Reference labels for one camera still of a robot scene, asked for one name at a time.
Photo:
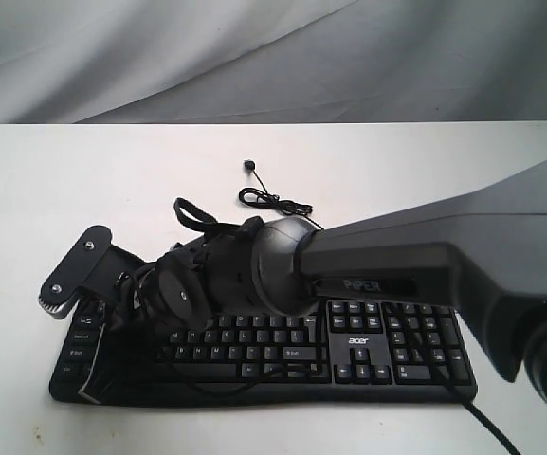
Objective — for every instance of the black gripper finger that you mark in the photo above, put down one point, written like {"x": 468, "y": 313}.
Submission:
{"x": 108, "y": 369}

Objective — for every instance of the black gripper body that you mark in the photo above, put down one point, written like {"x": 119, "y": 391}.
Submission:
{"x": 195, "y": 283}

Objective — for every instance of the black acer keyboard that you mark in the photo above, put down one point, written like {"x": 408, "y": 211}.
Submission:
{"x": 356, "y": 351}

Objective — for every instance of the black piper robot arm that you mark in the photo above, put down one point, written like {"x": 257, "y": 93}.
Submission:
{"x": 483, "y": 254}

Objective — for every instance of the grey backdrop cloth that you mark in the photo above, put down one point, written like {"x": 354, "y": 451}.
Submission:
{"x": 272, "y": 61}

